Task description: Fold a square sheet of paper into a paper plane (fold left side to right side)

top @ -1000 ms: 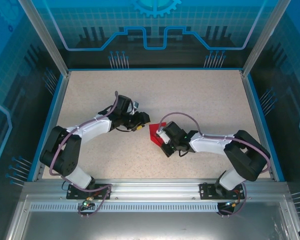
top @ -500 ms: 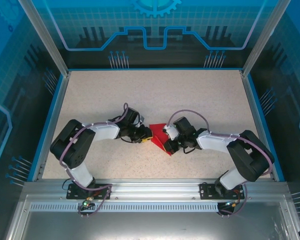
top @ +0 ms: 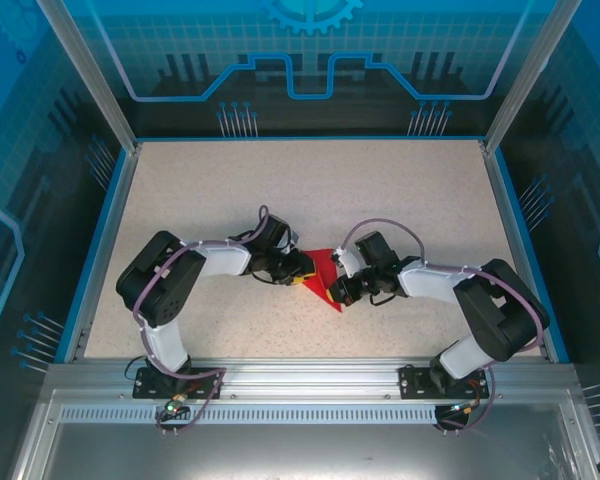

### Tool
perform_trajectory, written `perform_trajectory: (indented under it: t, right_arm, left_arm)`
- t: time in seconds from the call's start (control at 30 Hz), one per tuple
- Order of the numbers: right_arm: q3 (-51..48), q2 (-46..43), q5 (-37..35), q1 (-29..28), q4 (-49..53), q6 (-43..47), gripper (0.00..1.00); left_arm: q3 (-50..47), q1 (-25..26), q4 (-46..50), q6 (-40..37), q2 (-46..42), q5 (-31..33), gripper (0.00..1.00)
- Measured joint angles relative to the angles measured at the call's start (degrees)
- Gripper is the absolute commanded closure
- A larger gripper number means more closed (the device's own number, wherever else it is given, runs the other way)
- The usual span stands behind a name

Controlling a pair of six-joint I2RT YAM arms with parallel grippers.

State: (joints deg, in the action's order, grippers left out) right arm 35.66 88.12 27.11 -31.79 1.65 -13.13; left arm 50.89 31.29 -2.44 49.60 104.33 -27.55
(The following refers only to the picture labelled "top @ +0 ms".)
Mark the red square paper sheet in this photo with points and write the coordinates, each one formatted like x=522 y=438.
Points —
x=322 y=280

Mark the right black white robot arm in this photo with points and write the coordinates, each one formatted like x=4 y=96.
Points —
x=500 y=310

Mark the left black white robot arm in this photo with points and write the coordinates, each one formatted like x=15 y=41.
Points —
x=160 y=285

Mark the blue table edge strip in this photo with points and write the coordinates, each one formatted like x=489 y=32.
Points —
x=107 y=210
x=515 y=210

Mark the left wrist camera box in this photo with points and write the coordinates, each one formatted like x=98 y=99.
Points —
x=291 y=242

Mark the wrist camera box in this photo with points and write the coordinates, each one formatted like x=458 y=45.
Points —
x=291 y=242
x=350 y=260

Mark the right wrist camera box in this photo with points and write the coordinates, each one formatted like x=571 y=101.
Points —
x=350 y=260

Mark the aluminium mounting rail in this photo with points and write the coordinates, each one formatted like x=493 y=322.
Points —
x=305 y=375

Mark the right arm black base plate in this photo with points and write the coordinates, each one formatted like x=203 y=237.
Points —
x=415 y=382

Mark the aluminium table side rail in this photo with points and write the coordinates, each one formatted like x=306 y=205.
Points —
x=118 y=210
x=505 y=210

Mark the grey metal tray frame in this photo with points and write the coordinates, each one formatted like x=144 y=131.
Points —
x=300 y=450

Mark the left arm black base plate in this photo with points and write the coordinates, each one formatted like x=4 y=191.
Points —
x=150 y=387

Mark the aluminium frame post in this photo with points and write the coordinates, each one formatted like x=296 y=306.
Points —
x=525 y=75
x=94 y=75

